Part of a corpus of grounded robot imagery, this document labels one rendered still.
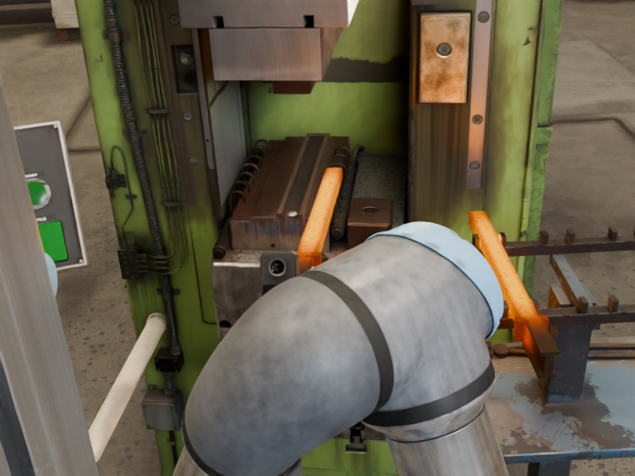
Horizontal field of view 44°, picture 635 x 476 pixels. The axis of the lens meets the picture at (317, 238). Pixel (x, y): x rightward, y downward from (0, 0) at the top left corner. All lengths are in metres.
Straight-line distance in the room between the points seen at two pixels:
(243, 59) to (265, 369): 0.98
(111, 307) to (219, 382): 2.66
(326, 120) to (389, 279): 1.43
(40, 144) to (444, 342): 1.12
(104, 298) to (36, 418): 3.04
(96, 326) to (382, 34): 1.71
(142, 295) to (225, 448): 1.38
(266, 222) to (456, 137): 0.42
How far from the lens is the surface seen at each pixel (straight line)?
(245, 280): 1.59
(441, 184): 1.66
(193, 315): 1.93
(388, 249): 0.60
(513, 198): 1.69
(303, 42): 1.43
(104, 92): 1.72
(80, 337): 3.08
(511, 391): 1.50
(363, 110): 1.97
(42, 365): 0.24
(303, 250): 1.16
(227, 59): 1.47
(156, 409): 2.07
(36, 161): 1.58
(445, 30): 1.53
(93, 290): 3.34
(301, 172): 1.77
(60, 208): 1.57
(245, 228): 1.60
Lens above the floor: 1.72
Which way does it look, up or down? 29 degrees down
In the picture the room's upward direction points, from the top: 3 degrees counter-clockwise
